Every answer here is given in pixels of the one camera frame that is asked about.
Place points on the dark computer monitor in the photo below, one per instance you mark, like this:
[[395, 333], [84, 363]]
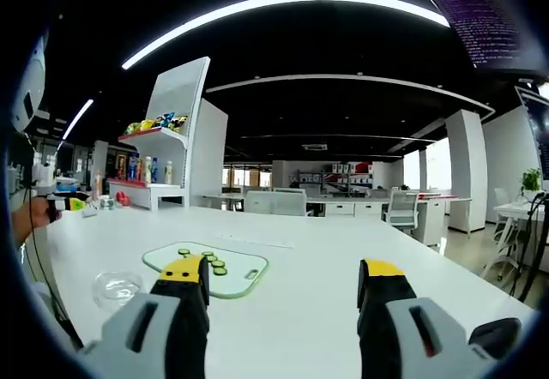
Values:
[[484, 27]]

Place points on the white chair backs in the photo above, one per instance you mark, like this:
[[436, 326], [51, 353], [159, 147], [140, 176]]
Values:
[[274, 202]]

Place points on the clear glass cutting board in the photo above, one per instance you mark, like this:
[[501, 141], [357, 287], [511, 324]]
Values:
[[240, 267]]

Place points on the short ceiling light strip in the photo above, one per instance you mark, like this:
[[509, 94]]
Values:
[[79, 117]]

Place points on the white rounded device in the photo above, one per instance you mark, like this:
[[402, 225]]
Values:
[[30, 83]]

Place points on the group of cucumber slices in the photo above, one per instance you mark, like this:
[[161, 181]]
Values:
[[217, 263]]

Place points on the distant storage shelves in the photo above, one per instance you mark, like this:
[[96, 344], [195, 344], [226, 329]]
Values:
[[339, 176]]

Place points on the clear glass petri dish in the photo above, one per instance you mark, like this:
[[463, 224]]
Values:
[[118, 289]]

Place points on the white mug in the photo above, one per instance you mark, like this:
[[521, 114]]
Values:
[[107, 202]]

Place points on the green potted plant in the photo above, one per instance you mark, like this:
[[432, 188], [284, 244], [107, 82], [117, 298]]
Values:
[[532, 180]]

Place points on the bright edged computer monitor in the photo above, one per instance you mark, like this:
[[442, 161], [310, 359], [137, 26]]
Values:
[[538, 134]]

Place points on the white chair with wheels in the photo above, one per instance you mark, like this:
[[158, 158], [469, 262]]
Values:
[[502, 233]]

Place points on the person's left hand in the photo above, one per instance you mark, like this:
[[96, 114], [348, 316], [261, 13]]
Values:
[[32, 218]]

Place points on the black object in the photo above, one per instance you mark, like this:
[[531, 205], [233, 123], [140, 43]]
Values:
[[497, 336]]

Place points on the ceiling air vent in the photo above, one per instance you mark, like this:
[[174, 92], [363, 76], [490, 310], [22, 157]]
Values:
[[314, 146]]

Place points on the red round object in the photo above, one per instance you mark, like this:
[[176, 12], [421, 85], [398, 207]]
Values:
[[123, 199]]

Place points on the white mesh office chair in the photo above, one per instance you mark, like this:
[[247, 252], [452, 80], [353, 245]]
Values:
[[402, 209]]

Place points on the white office desks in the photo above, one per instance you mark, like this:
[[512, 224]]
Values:
[[429, 214]]

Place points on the row of colourful snack bags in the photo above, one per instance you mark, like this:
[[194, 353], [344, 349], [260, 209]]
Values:
[[156, 124]]

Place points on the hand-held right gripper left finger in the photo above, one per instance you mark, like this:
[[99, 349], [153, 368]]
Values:
[[171, 332]]

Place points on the row of drink bottles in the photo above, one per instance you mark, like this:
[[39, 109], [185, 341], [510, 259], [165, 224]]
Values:
[[148, 170]]

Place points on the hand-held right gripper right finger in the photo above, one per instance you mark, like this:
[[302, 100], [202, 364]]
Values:
[[386, 332]]

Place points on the long curved ceiling light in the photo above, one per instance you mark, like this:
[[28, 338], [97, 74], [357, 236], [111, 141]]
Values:
[[257, 4]]

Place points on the white display shelf unit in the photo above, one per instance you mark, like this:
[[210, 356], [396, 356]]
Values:
[[201, 147]]

